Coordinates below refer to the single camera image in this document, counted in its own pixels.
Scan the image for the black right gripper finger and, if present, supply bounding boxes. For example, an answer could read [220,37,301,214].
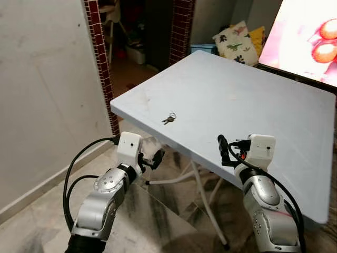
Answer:
[217,135,232,167]

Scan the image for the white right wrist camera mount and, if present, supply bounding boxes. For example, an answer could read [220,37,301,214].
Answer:
[246,134,277,170]

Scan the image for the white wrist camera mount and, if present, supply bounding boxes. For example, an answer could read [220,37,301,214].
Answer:
[116,132,144,176]
[246,134,277,170]

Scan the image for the light blue folding table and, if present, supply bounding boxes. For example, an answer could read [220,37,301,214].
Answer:
[110,50,337,251]

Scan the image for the light blue box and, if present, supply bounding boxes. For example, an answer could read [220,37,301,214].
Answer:
[190,44,219,55]

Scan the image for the white plastic container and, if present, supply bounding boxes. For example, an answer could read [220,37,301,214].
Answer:
[126,42,147,65]

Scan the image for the large flat television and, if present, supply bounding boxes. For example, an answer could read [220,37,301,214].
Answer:
[258,0,337,87]

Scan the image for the white dinosaur print pillow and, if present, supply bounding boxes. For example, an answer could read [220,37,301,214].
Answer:
[213,21,259,66]

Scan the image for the white high chair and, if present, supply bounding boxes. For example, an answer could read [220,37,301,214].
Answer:
[99,0,123,64]

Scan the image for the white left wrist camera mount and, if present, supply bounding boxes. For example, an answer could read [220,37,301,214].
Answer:
[116,132,144,176]

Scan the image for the yellow pillow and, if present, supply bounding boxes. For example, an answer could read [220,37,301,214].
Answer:
[249,26,266,57]

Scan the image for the red tiled door jamb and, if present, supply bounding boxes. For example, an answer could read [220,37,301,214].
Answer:
[84,0,121,137]
[170,0,196,66]

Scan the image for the small keys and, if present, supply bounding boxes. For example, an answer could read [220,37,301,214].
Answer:
[162,113,177,125]

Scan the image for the short black left arm cable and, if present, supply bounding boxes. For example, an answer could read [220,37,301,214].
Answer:
[66,174,101,211]

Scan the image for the long black left arm cable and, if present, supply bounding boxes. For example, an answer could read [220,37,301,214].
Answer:
[63,137,121,232]

